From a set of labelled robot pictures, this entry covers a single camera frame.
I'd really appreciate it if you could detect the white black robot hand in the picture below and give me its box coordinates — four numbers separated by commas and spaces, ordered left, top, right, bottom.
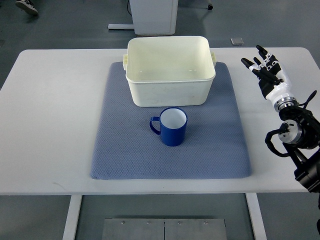
241, 45, 291, 103

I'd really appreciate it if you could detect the blue mug white inside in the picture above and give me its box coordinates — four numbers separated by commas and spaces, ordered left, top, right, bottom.
149, 107, 188, 147

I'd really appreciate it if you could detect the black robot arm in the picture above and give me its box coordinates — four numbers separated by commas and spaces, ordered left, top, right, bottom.
265, 90, 320, 193

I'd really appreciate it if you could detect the cream plastic box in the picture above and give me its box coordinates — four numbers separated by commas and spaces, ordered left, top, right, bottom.
123, 36, 216, 107

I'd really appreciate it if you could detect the small grey floor square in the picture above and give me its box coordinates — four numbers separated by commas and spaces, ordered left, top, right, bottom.
230, 37, 244, 46

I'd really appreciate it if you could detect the blue grey textured mat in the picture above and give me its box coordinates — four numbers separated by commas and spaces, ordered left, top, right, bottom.
90, 62, 252, 180

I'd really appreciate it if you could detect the black chair caster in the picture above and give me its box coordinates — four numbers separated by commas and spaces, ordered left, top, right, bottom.
207, 4, 214, 11

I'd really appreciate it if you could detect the right white table leg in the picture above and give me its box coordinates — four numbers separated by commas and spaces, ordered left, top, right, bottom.
245, 193, 267, 240

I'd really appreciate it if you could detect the white table leg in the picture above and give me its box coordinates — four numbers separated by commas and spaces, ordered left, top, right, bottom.
62, 194, 83, 240
245, 193, 267, 240

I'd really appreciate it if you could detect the grey metal floor plate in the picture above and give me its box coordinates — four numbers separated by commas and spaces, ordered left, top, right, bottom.
102, 218, 227, 240

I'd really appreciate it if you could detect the left white table leg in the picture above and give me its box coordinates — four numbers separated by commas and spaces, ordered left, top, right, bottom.
62, 194, 83, 240

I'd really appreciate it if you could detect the black white sneaker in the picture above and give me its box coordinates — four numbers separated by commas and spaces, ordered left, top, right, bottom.
15, 0, 38, 16

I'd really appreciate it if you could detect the white cabinet pedestal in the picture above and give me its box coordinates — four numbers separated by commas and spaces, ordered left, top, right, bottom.
108, 0, 178, 36

